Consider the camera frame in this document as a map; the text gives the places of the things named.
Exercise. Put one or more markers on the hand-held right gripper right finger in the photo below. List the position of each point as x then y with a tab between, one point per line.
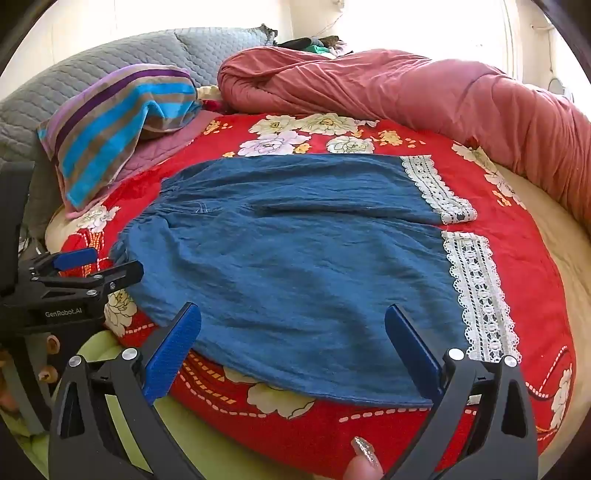
411	348

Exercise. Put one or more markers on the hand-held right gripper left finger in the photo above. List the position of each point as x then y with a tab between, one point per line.
173	353

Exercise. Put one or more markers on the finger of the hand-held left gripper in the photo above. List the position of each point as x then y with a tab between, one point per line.
76	258
120	274

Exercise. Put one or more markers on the blue denim pants lace trim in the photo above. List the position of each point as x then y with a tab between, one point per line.
300	258

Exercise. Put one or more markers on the person's left hand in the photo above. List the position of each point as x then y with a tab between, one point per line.
48	345

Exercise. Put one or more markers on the person's right hand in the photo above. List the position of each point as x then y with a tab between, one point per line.
362	464

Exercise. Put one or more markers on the person's green clothing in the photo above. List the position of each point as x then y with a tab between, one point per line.
221	443

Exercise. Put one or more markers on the red floral blanket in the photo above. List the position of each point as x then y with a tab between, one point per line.
508	258

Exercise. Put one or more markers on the striped pillow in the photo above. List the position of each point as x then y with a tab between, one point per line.
106	120

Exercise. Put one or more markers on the grey quilted cushion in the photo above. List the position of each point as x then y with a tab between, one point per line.
217	46
46	87

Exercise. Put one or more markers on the cream bed sheet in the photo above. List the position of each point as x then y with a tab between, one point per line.
563	240

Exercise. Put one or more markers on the small cream cloth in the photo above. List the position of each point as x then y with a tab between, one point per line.
210	92

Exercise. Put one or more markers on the pink red quilt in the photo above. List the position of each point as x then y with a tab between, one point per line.
415	92

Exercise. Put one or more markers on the pile of clothes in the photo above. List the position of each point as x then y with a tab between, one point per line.
309	45

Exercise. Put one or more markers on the white round object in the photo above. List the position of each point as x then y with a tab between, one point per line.
561	90

